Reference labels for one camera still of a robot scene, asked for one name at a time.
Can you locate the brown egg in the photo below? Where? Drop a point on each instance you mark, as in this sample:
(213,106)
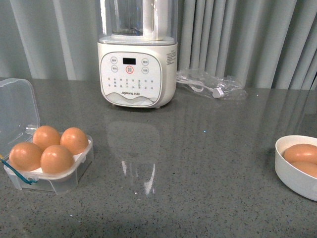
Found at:
(75,140)
(56,159)
(301,153)
(25,156)
(306,167)
(46,136)

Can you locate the clear plastic egg box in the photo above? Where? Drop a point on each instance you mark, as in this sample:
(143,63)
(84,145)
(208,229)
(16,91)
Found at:
(19,119)

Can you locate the white soy milk blender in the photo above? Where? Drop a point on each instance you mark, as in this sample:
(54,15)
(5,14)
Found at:
(137,51)

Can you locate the clear plastic bag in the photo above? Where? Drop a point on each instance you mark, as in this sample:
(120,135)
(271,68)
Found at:
(233,90)

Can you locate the white round bowl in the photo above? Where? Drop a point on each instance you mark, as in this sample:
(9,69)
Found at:
(298,181)

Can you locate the white power cord plug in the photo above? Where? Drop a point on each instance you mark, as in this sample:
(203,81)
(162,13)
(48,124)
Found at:
(198,86)

